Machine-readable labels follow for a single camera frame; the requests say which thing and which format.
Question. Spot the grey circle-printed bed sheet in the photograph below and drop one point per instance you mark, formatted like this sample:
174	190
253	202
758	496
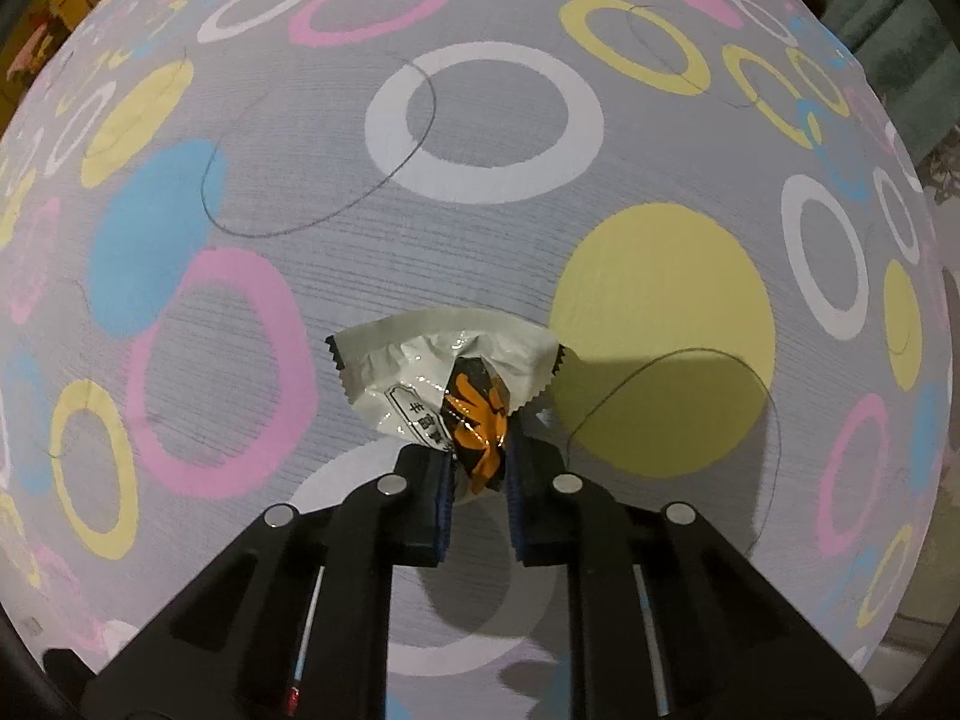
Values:
487	240

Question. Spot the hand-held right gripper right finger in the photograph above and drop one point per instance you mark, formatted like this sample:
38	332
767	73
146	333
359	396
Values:
516	517

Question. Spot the white orange black snack wrapper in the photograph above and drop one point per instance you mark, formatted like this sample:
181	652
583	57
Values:
420	367

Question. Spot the green cloth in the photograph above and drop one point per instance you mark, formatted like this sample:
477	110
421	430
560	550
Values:
900	30

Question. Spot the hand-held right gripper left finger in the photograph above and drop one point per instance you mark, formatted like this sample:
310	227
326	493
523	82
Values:
444	510

